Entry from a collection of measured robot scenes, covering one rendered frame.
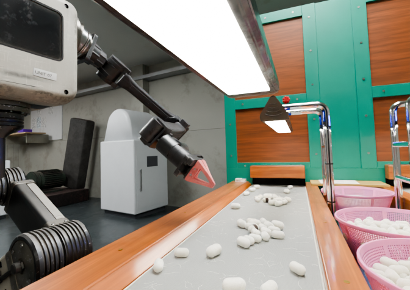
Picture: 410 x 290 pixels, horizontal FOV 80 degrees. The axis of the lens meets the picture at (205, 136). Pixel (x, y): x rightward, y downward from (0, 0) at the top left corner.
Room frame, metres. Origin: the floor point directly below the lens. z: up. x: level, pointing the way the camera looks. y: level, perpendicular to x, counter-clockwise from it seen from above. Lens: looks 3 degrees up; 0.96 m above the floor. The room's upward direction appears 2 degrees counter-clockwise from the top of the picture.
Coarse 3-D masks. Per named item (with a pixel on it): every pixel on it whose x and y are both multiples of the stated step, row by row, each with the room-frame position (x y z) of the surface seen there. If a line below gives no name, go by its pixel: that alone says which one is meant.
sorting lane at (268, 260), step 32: (256, 192) 1.24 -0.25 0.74; (224, 224) 0.73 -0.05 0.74; (288, 224) 0.72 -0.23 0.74; (192, 256) 0.52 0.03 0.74; (224, 256) 0.52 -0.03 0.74; (256, 256) 0.51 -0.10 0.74; (288, 256) 0.51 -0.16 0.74; (128, 288) 0.41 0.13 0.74; (160, 288) 0.41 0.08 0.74; (192, 288) 0.40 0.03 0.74; (256, 288) 0.40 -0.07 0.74; (288, 288) 0.40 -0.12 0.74; (320, 288) 0.39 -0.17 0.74
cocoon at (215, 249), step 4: (216, 244) 0.52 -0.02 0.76; (208, 248) 0.51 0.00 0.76; (212, 248) 0.51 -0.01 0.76; (216, 248) 0.51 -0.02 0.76; (220, 248) 0.52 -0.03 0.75; (208, 252) 0.51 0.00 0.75; (212, 252) 0.51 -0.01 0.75; (216, 252) 0.51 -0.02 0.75; (220, 252) 0.52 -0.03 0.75; (212, 256) 0.51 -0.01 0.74
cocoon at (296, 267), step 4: (292, 264) 0.44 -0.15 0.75; (296, 264) 0.44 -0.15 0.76; (300, 264) 0.43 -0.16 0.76; (292, 268) 0.44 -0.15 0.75; (296, 268) 0.43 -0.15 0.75; (300, 268) 0.43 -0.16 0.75; (304, 268) 0.43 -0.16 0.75; (296, 272) 0.43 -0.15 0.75; (300, 272) 0.43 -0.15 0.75; (304, 272) 0.43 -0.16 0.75
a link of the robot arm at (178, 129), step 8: (152, 120) 0.72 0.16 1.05; (184, 120) 1.08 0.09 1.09; (144, 128) 0.73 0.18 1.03; (152, 128) 0.72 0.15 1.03; (160, 128) 0.72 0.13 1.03; (176, 128) 0.95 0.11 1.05; (184, 128) 1.07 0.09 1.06; (144, 136) 0.72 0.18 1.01; (152, 136) 0.72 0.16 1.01; (176, 136) 1.00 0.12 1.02
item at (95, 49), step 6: (96, 36) 0.92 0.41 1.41; (90, 48) 0.89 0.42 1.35; (96, 48) 0.92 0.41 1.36; (90, 54) 0.89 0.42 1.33; (96, 54) 0.92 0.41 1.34; (102, 54) 0.95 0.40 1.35; (78, 60) 0.90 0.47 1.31; (84, 60) 0.89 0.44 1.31; (90, 60) 0.92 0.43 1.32; (96, 60) 0.94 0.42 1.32; (102, 60) 0.96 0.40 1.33; (96, 66) 0.96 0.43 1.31
